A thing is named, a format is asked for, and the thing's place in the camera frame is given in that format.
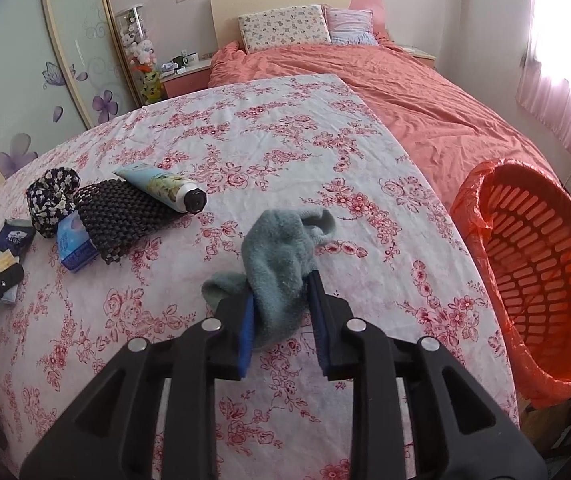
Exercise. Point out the clear plush toy tube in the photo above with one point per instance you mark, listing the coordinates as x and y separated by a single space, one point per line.
138 50

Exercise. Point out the pink floral tablecloth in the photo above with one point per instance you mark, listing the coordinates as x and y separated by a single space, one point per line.
265 160

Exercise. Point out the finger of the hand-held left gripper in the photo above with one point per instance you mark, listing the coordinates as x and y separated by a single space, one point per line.
7 282

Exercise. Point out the black white floral scrunchie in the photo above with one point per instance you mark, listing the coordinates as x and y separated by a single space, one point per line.
47 200

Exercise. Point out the blue tissue pack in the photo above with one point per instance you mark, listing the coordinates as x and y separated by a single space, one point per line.
72 245

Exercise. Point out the orange laundry basket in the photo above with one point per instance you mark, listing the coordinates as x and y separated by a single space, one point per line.
540 260

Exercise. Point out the dark blue packet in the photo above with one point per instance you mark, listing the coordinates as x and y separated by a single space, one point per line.
15 237

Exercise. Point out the pink white nightstand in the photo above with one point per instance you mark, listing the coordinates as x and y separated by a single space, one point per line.
420 54
185 82

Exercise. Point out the grey green sock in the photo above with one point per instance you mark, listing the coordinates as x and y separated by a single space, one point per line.
280 270

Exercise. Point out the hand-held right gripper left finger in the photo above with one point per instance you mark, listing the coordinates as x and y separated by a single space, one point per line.
246 330

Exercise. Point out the beige pink headboard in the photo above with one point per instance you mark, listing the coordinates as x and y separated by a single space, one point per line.
265 2

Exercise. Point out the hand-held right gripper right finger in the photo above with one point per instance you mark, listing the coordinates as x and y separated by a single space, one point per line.
318 320

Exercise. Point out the light blue cream tube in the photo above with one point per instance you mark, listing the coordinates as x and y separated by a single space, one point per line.
160 185

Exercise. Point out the pink striped pillow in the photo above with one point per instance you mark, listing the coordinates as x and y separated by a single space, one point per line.
350 27

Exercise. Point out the white floral pillow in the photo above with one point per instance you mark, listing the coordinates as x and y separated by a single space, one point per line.
285 30

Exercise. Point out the salmon pink duvet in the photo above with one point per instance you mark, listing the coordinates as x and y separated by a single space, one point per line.
415 100

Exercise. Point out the flower print sliding wardrobe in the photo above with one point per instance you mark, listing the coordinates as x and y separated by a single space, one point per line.
15 60

